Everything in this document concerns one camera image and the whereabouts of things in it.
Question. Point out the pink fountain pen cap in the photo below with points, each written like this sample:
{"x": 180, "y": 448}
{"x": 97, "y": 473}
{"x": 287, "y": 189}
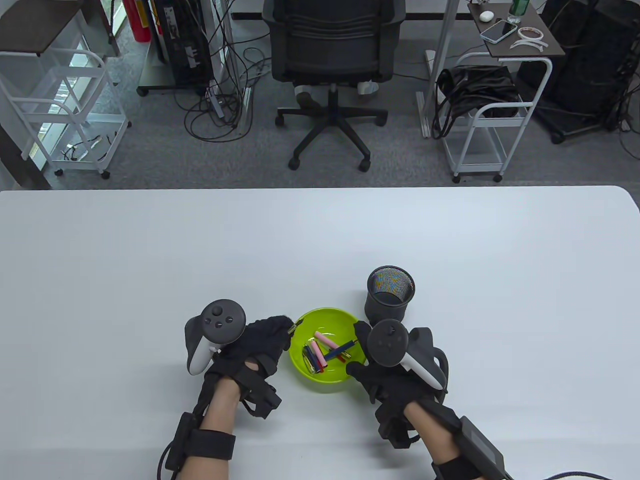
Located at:
{"x": 320, "y": 362}

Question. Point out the grey rolling platform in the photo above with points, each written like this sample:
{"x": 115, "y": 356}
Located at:
{"x": 155, "y": 75}

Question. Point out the white smartphone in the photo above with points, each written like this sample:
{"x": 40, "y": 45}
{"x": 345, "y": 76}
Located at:
{"x": 499, "y": 31}

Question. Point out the black bag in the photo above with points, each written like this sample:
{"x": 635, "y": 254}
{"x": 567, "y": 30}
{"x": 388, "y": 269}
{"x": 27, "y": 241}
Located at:
{"x": 475, "y": 87}

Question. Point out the white earbuds case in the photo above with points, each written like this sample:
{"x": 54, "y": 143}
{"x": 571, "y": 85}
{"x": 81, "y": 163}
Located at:
{"x": 486, "y": 15}

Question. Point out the black office chair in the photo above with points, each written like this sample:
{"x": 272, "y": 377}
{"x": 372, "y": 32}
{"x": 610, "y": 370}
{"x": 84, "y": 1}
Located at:
{"x": 330, "y": 50}

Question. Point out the brown side table top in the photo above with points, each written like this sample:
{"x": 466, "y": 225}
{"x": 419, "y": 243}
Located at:
{"x": 495, "y": 47}

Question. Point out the grey white VR controller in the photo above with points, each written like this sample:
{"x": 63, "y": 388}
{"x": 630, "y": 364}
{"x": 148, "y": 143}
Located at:
{"x": 387, "y": 342}
{"x": 222, "y": 320}

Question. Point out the blue pen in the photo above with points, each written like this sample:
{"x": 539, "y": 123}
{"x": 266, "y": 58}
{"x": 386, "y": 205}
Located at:
{"x": 340, "y": 349}

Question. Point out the white power strip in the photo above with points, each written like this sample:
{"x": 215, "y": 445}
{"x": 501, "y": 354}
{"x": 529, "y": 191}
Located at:
{"x": 246, "y": 107}

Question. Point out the black mesh pen cup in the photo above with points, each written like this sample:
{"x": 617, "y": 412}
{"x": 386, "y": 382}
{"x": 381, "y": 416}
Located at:
{"x": 390, "y": 302}

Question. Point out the black armband with box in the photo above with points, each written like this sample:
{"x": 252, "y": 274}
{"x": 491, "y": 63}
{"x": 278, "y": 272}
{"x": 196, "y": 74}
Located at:
{"x": 215, "y": 445}
{"x": 480, "y": 445}

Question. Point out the person's right hand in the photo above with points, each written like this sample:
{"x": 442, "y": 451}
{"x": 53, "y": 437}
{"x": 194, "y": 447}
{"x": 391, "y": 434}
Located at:
{"x": 380, "y": 382}

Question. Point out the white rolling cart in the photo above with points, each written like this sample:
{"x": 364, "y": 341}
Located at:
{"x": 50, "y": 75}
{"x": 475, "y": 155}

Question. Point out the white desk leg frame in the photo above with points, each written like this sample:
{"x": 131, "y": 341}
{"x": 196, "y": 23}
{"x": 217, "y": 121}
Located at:
{"x": 225, "y": 50}
{"x": 442, "y": 50}

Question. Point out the black equipment stack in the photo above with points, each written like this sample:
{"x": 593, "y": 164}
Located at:
{"x": 590, "y": 60}

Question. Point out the grey power strip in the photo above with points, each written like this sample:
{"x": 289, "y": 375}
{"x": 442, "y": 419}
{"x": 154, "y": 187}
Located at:
{"x": 217, "y": 102}

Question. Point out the white tape roll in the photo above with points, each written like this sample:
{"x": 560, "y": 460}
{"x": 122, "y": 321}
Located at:
{"x": 522, "y": 33}

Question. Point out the red fire extinguisher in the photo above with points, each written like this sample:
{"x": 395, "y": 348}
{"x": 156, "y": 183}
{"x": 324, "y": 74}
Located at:
{"x": 135, "y": 22}

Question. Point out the person's right forearm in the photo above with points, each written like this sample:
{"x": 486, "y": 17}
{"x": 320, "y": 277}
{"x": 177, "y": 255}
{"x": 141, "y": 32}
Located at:
{"x": 425, "y": 430}

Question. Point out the lime green plastic bowl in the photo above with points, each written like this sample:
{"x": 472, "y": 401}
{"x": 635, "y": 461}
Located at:
{"x": 330, "y": 320}

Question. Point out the black computer tower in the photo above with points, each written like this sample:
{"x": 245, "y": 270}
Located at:
{"x": 180, "y": 45}

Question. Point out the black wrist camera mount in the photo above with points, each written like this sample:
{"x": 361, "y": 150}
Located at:
{"x": 262, "y": 400}
{"x": 392, "y": 427}

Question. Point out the person's left hand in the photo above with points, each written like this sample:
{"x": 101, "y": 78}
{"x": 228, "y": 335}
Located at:
{"x": 260, "y": 345}

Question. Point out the white curved plastic piece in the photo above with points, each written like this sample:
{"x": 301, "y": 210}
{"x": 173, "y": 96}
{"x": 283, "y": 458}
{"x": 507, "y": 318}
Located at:
{"x": 530, "y": 45}

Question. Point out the green bottle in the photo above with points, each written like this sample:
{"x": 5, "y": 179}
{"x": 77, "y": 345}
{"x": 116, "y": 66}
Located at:
{"x": 518, "y": 9}

